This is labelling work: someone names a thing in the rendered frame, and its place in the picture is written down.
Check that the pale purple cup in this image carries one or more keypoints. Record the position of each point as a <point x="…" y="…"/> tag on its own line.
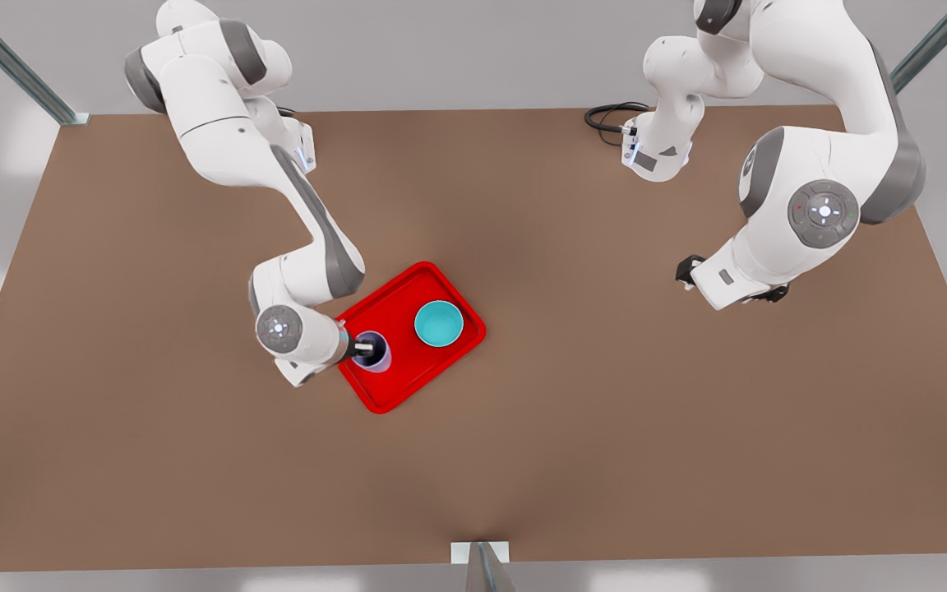
<point x="376" y="358"/>

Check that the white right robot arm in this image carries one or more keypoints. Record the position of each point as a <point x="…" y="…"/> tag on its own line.
<point x="219" y="123"/>

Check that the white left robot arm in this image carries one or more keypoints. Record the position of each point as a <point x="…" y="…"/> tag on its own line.
<point x="819" y="99"/>

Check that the red rectangular tray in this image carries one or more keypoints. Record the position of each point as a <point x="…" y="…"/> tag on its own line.
<point x="412" y="336"/>

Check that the teal bowl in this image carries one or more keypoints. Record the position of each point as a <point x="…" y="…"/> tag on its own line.
<point x="439" y="323"/>

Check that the silver frame post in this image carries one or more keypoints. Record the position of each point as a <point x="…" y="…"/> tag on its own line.
<point x="934" y="41"/>
<point x="486" y="567"/>
<point x="17" y="70"/>

